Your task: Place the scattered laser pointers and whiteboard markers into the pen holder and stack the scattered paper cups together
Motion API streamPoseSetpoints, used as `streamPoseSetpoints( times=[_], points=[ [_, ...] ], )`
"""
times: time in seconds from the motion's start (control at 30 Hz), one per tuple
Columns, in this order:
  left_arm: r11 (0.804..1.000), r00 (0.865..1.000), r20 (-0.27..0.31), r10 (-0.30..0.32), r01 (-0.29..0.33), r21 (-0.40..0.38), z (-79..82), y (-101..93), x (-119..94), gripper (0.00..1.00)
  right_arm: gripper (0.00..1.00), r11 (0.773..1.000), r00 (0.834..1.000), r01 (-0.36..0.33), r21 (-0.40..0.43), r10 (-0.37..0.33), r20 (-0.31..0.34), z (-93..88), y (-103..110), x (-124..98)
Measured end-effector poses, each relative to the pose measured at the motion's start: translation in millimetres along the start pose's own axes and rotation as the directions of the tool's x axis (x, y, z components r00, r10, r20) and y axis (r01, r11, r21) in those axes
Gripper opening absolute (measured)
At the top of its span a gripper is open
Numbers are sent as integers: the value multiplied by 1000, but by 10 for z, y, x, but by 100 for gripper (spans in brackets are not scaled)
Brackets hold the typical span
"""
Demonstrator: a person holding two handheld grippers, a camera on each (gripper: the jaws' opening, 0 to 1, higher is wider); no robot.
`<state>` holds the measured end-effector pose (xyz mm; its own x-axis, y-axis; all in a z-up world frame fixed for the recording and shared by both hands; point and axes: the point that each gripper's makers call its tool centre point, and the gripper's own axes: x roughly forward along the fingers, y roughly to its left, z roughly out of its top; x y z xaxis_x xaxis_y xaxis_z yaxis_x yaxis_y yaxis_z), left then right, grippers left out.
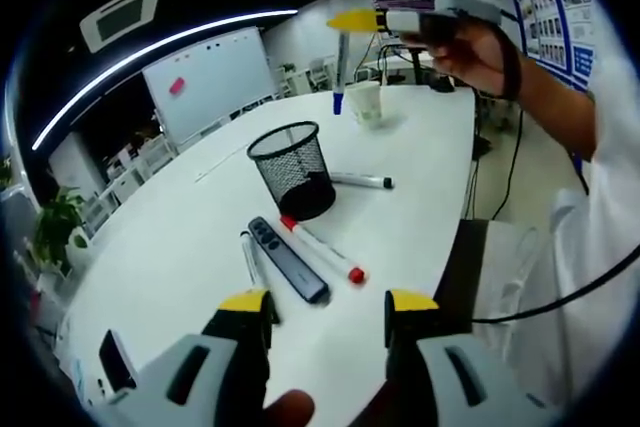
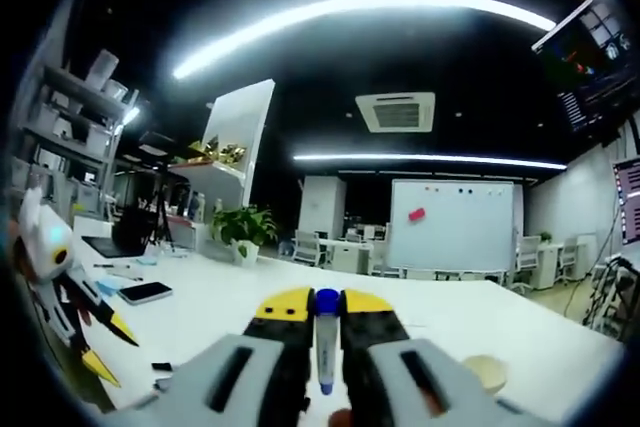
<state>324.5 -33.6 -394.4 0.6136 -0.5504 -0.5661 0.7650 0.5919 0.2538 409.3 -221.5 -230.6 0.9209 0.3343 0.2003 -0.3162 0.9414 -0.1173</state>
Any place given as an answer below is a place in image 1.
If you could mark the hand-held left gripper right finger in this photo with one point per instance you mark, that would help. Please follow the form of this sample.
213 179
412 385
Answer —
435 387

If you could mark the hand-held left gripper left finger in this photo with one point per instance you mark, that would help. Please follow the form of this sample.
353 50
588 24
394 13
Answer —
205 387

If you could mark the blue cap whiteboard marker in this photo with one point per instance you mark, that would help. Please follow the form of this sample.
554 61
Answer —
342 67

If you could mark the white printed paper cup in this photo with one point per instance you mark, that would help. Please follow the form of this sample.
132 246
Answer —
365 107

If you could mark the black cap whiteboard marker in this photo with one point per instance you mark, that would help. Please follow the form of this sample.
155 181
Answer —
360 180
251 262

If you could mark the dark grey laser pointer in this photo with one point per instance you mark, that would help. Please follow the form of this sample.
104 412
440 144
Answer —
287 259

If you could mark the red cap whiteboard marker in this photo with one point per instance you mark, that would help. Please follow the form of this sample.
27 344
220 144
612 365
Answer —
322 253

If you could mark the black mesh pen holder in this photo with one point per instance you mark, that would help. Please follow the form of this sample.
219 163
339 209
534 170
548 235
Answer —
305 197

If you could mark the white rolling whiteboard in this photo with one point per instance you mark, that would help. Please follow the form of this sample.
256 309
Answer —
215 82

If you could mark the pink whiteboard eraser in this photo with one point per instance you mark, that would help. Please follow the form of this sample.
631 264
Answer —
177 86

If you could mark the person's right hand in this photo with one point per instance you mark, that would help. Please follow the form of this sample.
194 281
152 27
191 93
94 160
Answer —
475 54

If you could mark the person's left hand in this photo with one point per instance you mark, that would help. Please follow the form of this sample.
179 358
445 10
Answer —
290 409

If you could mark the black round object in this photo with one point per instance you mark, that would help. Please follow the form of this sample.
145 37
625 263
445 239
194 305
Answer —
444 87

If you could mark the black phone on stand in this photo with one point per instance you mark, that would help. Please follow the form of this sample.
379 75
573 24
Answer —
116 362

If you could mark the potted green plant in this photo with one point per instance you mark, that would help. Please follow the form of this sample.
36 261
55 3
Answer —
57 227

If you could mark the long ceiling light strip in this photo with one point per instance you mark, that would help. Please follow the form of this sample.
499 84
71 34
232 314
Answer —
150 47

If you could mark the ceiling air conditioner vent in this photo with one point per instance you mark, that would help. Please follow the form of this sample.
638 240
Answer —
122 17

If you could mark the blue wall display board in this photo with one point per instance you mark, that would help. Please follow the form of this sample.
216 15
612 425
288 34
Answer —
560 32

